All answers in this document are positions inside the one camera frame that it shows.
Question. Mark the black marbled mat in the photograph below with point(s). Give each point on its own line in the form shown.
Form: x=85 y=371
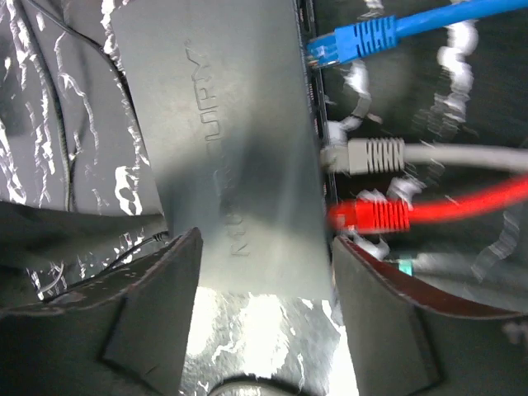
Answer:
x=79 y=198

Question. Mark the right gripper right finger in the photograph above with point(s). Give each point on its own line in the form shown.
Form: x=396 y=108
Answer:
x=406 y=337

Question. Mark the black network switch box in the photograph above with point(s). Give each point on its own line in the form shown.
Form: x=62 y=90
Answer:
x=222 y=99

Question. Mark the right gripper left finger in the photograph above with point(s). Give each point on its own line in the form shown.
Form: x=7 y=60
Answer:
x=121 y=333

